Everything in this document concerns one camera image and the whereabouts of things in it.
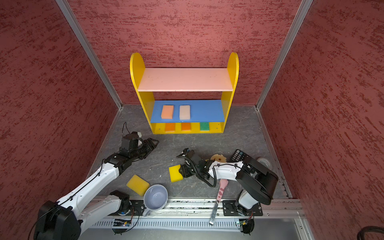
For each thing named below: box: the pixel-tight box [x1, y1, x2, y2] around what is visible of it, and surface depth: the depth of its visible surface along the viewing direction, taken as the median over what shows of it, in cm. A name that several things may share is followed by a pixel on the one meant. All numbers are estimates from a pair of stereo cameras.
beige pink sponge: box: [179, 105, 191, 120], surface depth 97 cm
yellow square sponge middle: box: [168, 164, 184, 183], surface depth 85 cm
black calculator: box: [227, 149, 257, 163], surface depth 94 cm
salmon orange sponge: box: [161, 105, 174, 120], surface depth 97 cm
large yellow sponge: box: [126, 174, 150, 197], surface depth 83 cm
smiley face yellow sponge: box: [210, 154, 227, 163], surface depth 91 cm
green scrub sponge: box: [200, 122, 210, 131], surface depth 108 cm
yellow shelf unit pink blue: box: [129, 52, 239, 134], surface depth 94 cm
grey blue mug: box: [142, 184, 168, 217], surface depth 76 cm
